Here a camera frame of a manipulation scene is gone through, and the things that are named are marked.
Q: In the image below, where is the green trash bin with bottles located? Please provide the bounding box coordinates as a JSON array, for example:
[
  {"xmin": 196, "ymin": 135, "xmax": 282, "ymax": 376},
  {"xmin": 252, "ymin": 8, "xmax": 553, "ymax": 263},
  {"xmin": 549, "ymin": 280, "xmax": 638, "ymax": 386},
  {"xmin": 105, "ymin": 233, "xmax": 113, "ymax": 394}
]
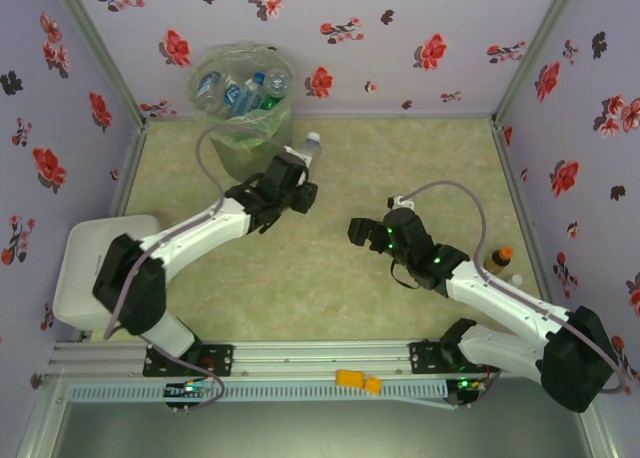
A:
[{"xmin": 188, "ymin": 42, "xmax": 296, "ymax": 179}]

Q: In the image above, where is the white slotted cable duct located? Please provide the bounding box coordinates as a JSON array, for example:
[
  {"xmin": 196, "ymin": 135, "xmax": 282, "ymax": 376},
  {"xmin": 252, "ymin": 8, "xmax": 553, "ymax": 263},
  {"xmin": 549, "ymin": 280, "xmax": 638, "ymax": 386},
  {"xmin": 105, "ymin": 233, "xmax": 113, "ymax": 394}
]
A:
[{"xmin": 67, "ymin": 380, "xmax": 449, "ymax": 405}]

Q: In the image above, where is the aluminium mounting rail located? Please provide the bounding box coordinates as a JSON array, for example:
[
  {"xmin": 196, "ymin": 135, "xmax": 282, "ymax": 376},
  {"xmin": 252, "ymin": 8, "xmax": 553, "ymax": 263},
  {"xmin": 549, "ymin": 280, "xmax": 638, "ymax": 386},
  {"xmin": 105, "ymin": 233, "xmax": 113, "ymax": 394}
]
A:
[{"xmin": 49, "ymin": 340, "xmax": 501, "ymax": 380}]

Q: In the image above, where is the grey left arm cable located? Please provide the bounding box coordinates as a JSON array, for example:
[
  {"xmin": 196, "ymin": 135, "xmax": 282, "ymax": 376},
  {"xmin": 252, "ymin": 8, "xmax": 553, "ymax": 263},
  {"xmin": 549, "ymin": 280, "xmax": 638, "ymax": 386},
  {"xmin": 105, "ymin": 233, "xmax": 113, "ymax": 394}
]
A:
[{"xmin": 102, "ymin": 124, "xmax": 289, "ymax": 412}]

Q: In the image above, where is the black strap loop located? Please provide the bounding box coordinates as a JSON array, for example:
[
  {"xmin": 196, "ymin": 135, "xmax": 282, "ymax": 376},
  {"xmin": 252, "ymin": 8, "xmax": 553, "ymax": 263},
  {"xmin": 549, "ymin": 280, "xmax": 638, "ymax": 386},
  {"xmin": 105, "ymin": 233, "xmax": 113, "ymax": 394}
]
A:
[{"xmin": 391, "ymin": 260, "xmax": 419, "ymax": 292}]

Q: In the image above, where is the clear plastic bin liner bag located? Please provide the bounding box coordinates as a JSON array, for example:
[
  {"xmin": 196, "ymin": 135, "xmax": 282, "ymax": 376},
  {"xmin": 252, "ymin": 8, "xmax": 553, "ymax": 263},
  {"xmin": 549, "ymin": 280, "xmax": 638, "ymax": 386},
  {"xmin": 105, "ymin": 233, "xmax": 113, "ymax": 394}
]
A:
[{"xmin": 185, "ymin": 39, "xmax": 297, "ymax": 154}]

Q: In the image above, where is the clear bottle blue cap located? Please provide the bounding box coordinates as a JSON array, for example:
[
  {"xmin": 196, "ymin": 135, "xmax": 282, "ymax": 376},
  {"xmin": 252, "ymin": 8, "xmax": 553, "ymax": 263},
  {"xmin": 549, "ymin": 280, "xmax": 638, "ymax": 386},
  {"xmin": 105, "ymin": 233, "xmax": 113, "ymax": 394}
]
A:
[{"xmin": 194, "ymin": 70, "xmax": 224, "ymax": 112}]

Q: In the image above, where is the Pocari Sweat plastic bottle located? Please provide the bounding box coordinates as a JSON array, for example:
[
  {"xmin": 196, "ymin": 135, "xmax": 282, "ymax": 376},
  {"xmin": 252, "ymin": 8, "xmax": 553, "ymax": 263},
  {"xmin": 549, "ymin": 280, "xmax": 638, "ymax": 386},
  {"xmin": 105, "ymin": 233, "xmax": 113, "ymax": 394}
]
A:
[{"xmin": 222, "ymin": 83, "xmax": 256, "ymax": 117}]

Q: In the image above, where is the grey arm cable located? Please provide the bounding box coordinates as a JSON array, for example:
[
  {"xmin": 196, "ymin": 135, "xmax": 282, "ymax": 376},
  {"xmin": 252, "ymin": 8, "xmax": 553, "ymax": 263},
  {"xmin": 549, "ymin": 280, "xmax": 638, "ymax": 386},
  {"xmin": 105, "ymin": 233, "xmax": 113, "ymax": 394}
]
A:
[
  {"xmin": 407, "ymin": 180, "xmax": 632, "ymax": 397},
  {"xmin": 102, "ymin": 124, "xmax": 289, "ymax": 412}
]

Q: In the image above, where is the brown bottle orange cap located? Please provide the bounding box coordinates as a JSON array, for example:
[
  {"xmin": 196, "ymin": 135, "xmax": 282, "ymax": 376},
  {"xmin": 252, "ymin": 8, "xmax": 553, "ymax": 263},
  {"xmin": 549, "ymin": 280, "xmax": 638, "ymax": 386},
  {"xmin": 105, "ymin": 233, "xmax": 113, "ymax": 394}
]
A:
[{"xmin": 483, "ymin": 246, "xmax": 515, "ymax": 274}]

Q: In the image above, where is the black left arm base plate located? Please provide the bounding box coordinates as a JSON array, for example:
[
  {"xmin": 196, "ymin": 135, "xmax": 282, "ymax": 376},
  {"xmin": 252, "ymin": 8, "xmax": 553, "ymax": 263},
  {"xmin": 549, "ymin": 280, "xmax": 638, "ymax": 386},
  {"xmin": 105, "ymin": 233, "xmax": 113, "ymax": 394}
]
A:
[{"xmin": 143, "ymin": 342, "xmax": 235, "ymax": 378}]

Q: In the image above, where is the Fiji water bottle blue cap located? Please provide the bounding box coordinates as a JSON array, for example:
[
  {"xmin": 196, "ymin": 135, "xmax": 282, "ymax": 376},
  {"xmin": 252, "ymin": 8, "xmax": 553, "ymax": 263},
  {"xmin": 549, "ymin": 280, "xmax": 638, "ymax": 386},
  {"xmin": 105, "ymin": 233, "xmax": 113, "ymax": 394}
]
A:
[{"xmin": 242, "ymin": 71, "xmax": 267, "ymax": 110}]

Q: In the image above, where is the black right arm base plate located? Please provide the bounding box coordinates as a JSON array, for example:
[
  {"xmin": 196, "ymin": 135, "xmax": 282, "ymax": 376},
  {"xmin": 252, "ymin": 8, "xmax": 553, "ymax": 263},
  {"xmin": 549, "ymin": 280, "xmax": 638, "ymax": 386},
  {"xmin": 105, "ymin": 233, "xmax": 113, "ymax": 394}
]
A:
[{"xmin": 408, "ymin": 340, "xmax": 451, "ymax": 375}]

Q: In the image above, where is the large orange block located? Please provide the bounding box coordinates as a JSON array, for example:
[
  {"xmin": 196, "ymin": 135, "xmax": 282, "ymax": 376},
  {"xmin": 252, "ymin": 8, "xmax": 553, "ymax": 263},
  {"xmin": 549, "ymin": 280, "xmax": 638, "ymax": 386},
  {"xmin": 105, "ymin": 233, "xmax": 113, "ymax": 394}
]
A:
[{"xmin": 335, "ymin": 369, "xmax": 369, "ymax": 389}]

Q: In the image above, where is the clear bottle small white cap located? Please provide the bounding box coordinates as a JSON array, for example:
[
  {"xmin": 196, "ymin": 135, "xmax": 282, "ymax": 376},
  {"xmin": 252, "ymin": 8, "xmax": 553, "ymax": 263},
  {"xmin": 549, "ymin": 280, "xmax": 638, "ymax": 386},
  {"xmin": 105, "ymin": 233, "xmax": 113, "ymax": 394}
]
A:
[{"xmin": 297, "ymin": 131, "xmax": 322, "ymax": 170}]

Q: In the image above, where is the aluminium frame post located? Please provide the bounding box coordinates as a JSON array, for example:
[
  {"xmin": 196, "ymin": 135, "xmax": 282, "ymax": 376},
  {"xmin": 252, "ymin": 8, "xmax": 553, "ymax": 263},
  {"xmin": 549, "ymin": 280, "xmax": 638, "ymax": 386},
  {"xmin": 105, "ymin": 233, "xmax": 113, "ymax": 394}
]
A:
[{"xmin": 47, "ymin": 0, "xmax": 150, "ymax": 125}]

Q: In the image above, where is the grey right arm cable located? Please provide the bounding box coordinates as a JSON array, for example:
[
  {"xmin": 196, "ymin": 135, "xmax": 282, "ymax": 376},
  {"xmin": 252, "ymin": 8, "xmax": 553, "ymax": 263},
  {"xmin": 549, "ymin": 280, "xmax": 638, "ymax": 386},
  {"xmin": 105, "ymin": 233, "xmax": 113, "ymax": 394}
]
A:
[{"xmin": 407, "ymin": 180, "xmax": 632, "ymax": 397}]

